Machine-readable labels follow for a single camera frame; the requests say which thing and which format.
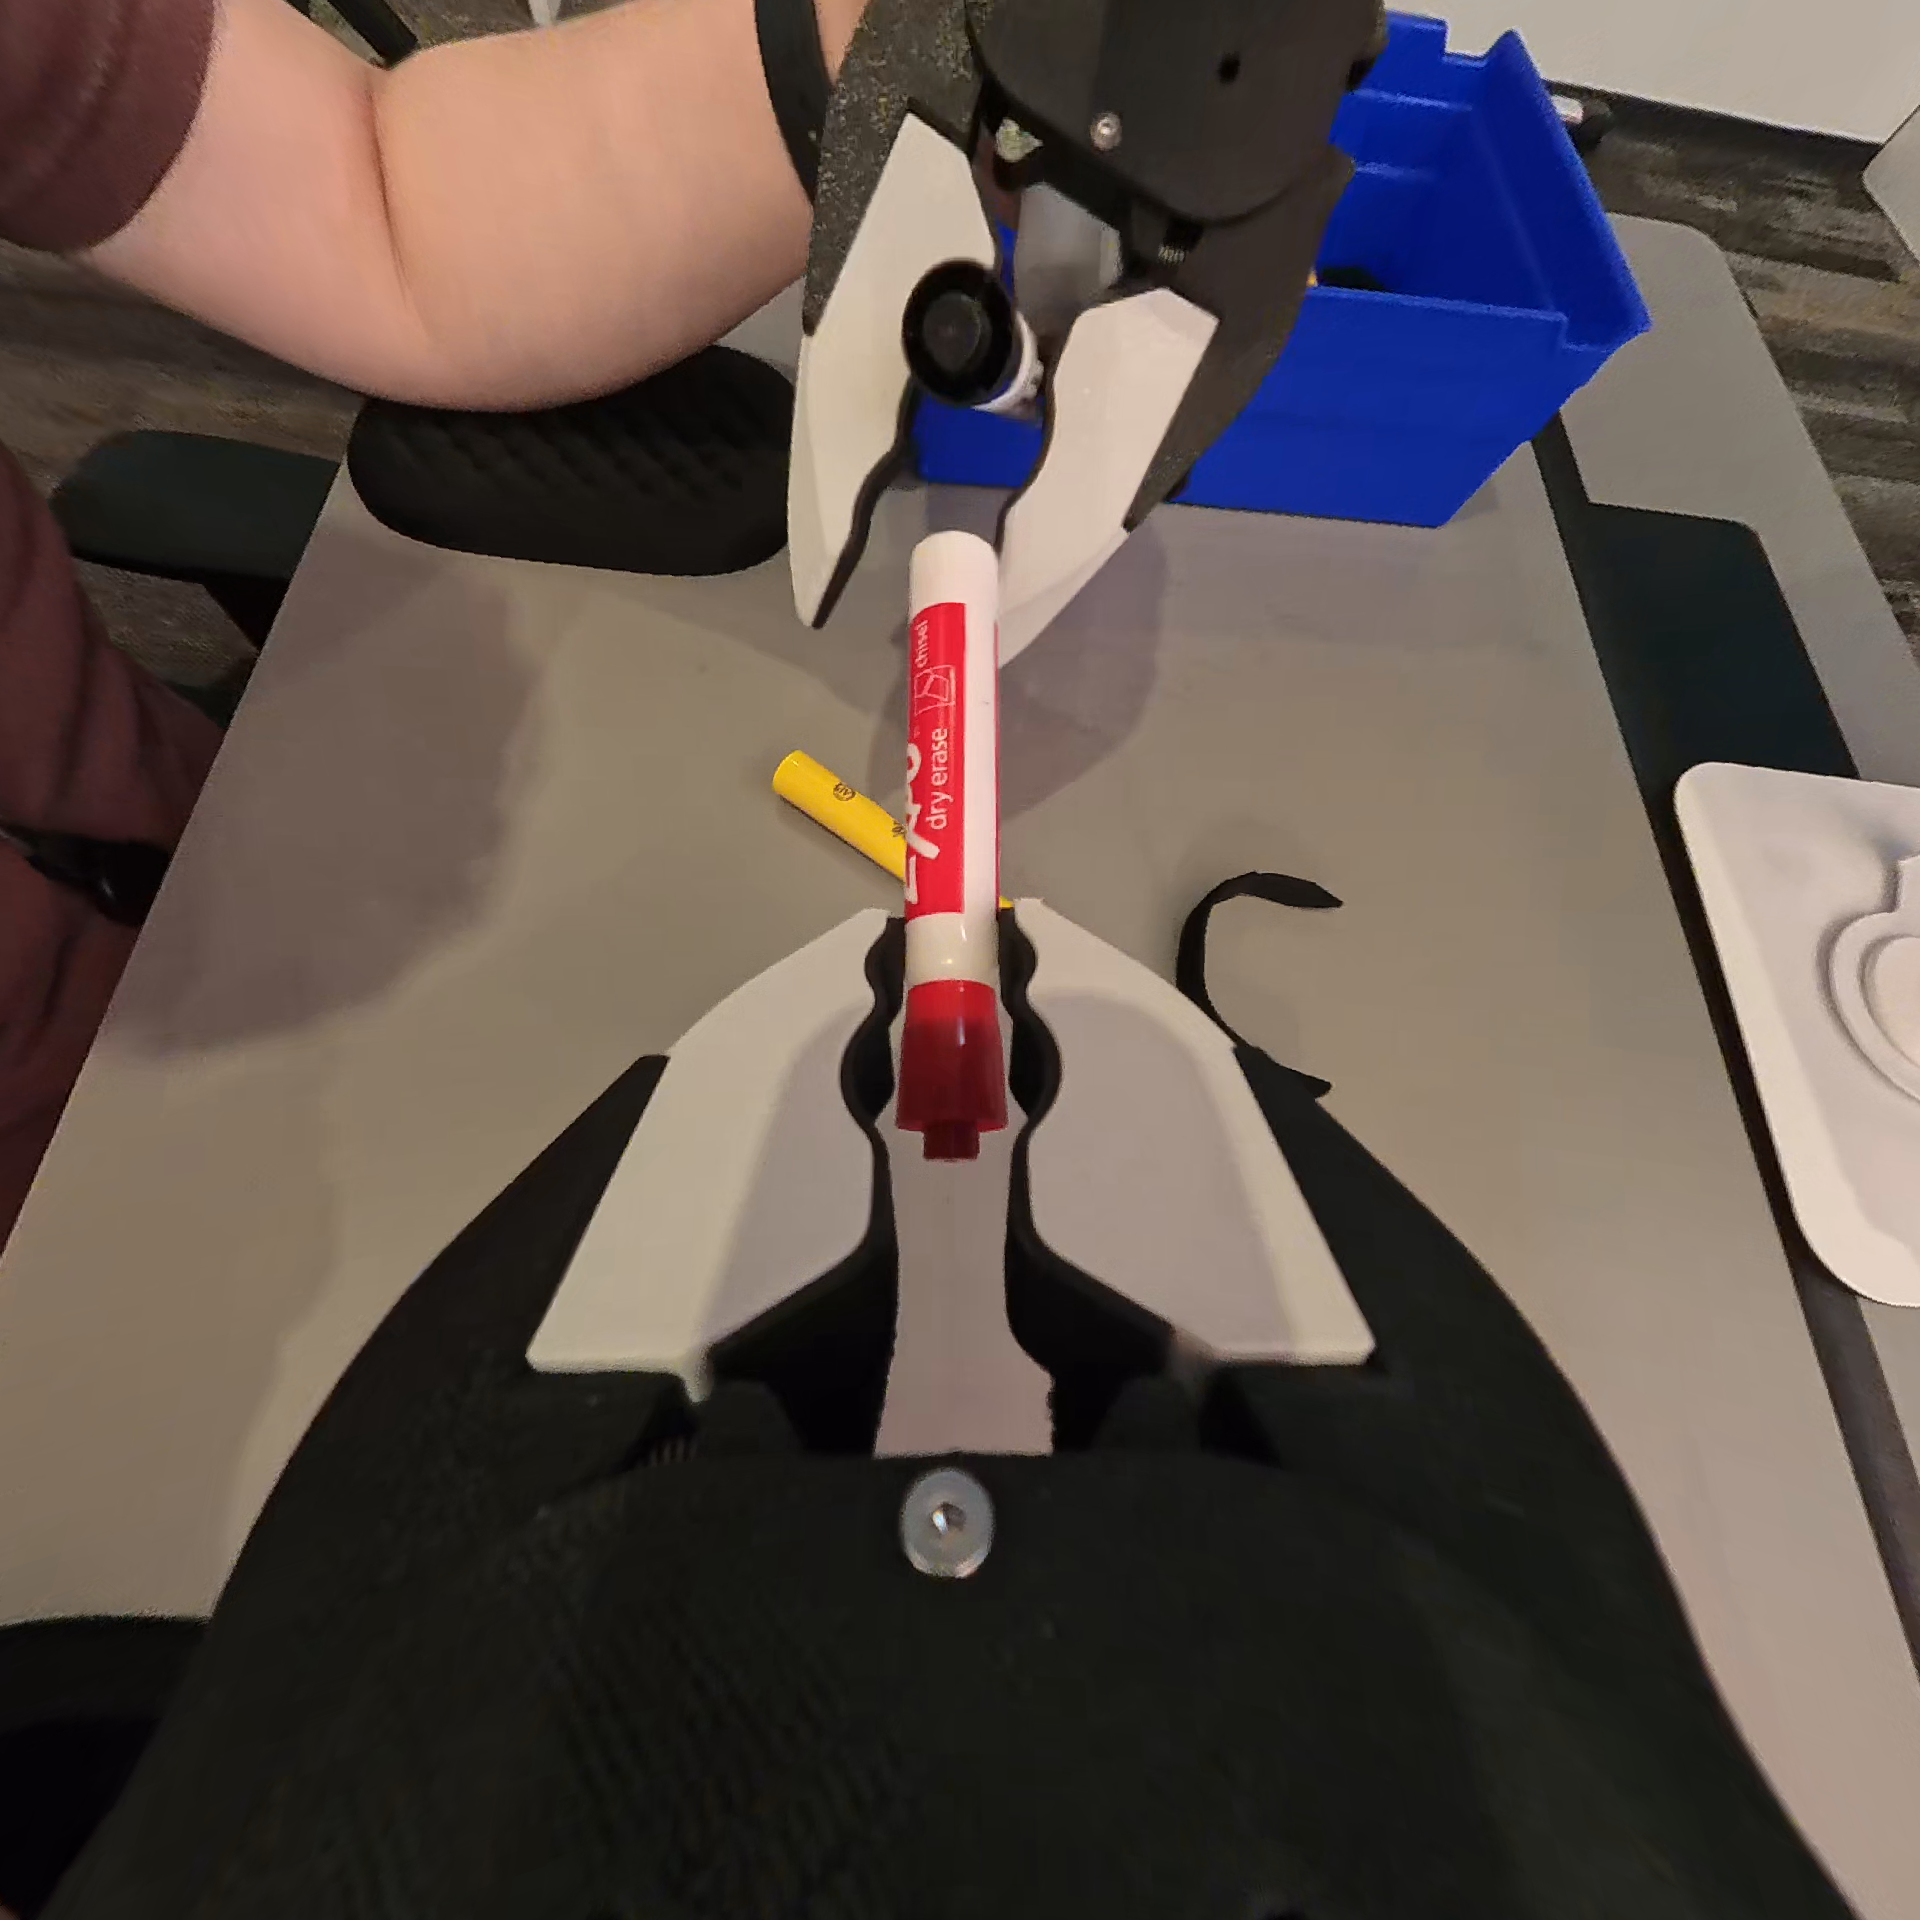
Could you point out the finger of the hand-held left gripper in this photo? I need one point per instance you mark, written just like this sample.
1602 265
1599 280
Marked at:
1124 405
856 375

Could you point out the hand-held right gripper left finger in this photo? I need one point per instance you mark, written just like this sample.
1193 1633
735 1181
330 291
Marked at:
721 1185

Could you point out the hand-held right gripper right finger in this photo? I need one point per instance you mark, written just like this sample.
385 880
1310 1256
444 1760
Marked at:
1184 1185

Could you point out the black cap marker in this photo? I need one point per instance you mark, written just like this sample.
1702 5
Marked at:
953 329

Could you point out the red cap marker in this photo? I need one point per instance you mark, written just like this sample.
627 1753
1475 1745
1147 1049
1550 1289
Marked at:
953 750

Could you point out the yellow marker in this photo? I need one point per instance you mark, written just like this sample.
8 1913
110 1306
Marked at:
832 803

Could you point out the person's left forearm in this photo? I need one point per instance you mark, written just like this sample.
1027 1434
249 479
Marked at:
523 211

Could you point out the black wrist band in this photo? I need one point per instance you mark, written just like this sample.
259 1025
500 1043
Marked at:
786 106

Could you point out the blue plastic bin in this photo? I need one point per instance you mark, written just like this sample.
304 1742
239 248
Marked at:
1441 390

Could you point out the white plastic stand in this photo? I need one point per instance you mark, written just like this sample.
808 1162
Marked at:
1769 974

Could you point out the black chair armrest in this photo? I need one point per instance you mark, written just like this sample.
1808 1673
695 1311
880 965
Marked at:
195 504

